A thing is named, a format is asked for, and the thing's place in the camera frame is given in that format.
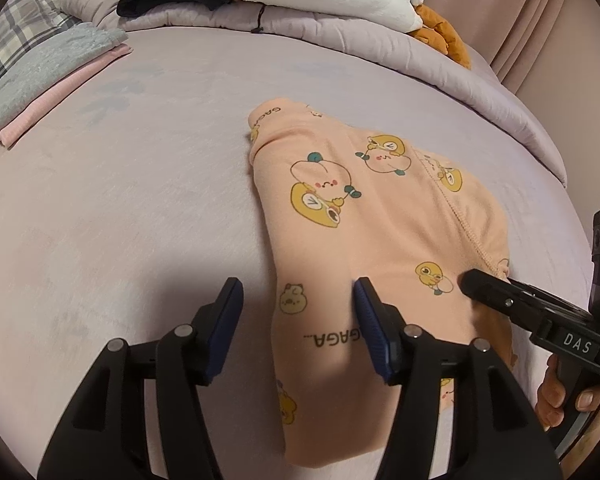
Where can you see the grey folded towel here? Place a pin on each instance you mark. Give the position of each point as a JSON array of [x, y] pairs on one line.
[[45, 70]]

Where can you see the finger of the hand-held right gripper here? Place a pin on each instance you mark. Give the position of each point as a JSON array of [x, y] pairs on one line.
[[485, 287]]

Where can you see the pink folded cloth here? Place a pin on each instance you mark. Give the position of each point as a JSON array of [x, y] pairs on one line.
[[65, 97]]

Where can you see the grey plaid blanket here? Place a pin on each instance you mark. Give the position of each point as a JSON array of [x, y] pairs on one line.
[[20, 25]]

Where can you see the peach printed long-sleeve shirt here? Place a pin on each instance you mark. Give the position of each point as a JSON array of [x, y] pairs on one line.
[[380, 230]]

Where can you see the person's right hand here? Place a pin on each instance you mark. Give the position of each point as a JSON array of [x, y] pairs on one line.
[[547, 395]]

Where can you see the pink curtain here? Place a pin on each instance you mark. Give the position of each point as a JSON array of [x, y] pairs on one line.
[[520, 20]]

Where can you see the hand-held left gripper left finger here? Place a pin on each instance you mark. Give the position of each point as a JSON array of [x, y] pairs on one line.
[[225, 330]]

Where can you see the lilac quilt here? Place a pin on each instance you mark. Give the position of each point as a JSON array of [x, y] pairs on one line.
[[330, 45]]

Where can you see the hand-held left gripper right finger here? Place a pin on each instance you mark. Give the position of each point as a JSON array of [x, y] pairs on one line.
[[375, 330]]

